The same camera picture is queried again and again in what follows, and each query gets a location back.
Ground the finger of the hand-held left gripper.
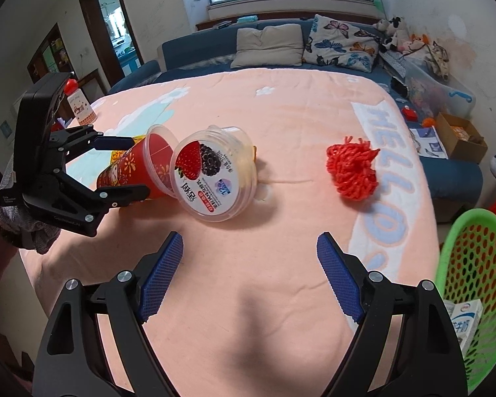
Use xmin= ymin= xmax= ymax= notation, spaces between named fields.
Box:
xmin=50 ymin=125 xmax=136 ymax=162
xmin=52 ymin=165 xmax=150 ymax=218

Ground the blue sofa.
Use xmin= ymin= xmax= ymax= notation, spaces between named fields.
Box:
xmin=107 ymin=19 xmax=484 ymax=224

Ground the black white cow plush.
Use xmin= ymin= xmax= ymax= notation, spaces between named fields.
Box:
xmin=374 ymin=17 xmax=406 ymax=54

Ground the white bottle with red cap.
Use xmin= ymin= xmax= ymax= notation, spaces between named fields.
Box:
xmin=64 ymin=78 xmax=98 ymax=124

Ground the dark wooden door frame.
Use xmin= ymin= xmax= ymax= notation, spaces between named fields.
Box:
xmin=79 ymin=0 xmax=145 ymax=96

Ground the green plastic basket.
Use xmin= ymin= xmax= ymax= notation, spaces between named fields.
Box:
xmin=435 ymin=209 xmax=496 ymax=395

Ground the grey pillow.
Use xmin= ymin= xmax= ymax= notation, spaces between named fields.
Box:
xmin=230 ymin=24 xmax=304 ymax=69

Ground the red mesh net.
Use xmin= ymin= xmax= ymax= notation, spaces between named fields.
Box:
xmin=326 ymin=136 xmax=381 ymax=202

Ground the blue white booklet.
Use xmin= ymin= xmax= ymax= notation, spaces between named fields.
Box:
xmin=409 ymin=126 xmax=449 ymax=158

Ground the person's left forearm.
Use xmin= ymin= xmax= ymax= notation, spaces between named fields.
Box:
xmin=0 ymin=192 xmax=61 ymax=257

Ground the pile of plush toys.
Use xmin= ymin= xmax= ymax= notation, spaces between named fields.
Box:
xmin=399 ymin=33 xmax=449 ymax=81

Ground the translucent tub with fruit label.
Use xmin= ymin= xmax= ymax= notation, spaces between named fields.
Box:
xmin=171 ymin=125 xmax=259 ymax=223

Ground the white green milk carton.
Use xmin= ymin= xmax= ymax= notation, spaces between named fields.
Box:
xmin=442 ymin=300 xmax=484 ymax=354

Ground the brown cardboard box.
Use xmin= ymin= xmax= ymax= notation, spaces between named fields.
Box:
xmin=436 ymin=113 xmax=488 ymax=164

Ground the pink printed blanket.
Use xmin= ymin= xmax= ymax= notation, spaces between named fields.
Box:
xmin=19 ymin=69 xmax=441 ymax=397

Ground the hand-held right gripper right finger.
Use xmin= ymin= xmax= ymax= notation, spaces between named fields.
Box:
xmin=316 ymin=232 xmax=468 ymax=397

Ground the dark wooden chair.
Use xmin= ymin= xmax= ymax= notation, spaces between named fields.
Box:
xmin=76 ymin=68 xmax=108 ymax=102

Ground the small butterfly print pillow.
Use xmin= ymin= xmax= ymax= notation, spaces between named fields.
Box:
xmin=303 ymin=14 xmax=384 ymax=73

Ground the clear plastic storage box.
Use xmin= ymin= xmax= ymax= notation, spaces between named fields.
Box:
xmin=405 ymin=60 xmax=477 ymax=118

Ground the red printed plastic cup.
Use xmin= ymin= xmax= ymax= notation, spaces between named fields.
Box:
xmin=97 ymin=124 xmax=178 ymax=201

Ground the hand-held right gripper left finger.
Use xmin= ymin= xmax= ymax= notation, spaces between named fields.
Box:
xmin=35 ymin=232 xmax=185 ymax=397

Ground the dark glass cabinet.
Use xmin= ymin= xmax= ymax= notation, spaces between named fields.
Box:
xmin=27 ymin=22 xmax=77 ymax=87

